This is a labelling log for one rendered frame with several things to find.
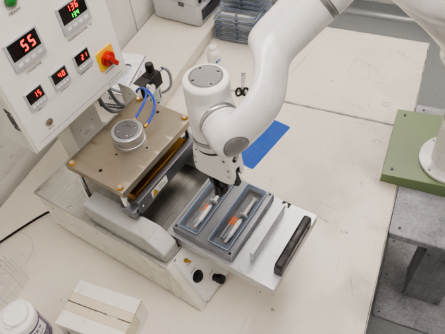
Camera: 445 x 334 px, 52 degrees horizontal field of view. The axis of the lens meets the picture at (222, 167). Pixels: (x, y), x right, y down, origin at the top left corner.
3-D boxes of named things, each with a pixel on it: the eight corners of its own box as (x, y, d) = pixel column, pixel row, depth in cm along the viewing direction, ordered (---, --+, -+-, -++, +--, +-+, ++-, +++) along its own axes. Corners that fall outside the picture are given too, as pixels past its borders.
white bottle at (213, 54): (209, 81, 178) (205, 50, 167) (210, 73, 181) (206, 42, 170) (222, 81, 177) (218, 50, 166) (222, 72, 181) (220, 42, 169)
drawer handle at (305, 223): (273, 273, 101) (273, 264, 98) (303, 222, 108) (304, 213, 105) (281, 277, 100) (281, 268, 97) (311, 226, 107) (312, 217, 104)
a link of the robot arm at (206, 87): (244, 138, 86) (223, 108, 91) (240, 84, 76) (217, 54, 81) (202, 154, 84) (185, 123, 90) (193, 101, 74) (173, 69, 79)
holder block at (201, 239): (173, 232, 110) (171, 226, 108) (218, 174, 120) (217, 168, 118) (232, 263, 103) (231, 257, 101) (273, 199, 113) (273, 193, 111)
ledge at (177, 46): (71, 121, 170) (67, 112, 166) (172, 2, 217) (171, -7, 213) (141, 140, 161) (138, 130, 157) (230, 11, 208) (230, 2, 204)
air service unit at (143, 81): (133, 120, 135) (120, 81, 124) (162, 91, 142) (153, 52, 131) (146, 126, 133) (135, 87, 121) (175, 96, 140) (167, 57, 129)
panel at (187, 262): (205, 305, 120) (171, 261, 110) (261, 221, 135) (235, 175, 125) (210, 307, 118) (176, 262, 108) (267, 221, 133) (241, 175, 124)
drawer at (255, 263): (167, 240, 113) (162, 222, 107) (216, 178, 124) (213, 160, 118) (273, 297, 101) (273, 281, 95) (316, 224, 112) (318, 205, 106)
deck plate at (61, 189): (34, 193, 127) (32, 191, 126) (115, 115, 144) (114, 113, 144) (165, 269, 109) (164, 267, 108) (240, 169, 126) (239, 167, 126)
